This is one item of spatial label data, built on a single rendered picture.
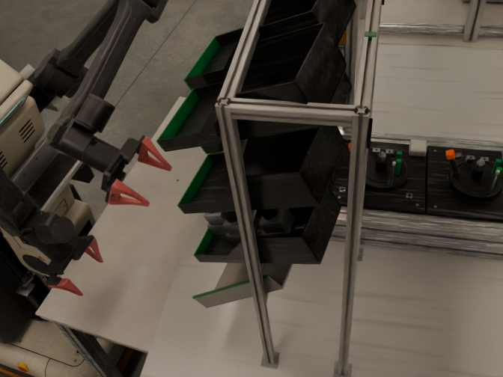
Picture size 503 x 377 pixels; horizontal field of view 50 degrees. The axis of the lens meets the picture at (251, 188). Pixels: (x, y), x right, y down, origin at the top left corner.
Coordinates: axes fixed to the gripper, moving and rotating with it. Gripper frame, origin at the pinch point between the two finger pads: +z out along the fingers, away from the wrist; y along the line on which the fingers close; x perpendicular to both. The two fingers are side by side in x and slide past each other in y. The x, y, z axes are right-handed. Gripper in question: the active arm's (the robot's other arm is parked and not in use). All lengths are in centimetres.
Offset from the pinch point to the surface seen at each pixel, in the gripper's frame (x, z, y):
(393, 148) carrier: 14, 49, 56
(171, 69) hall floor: 166, -53, 186
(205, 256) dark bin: 3.9, 15.1, -7.3
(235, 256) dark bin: -2.0, 20.0, -7.5
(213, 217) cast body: 0.1, 13.0, -0.7
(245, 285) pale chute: 6.0, 25.0, -7.8
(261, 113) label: -42.9, 11.9, -10.7
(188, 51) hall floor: 165, -50, 207
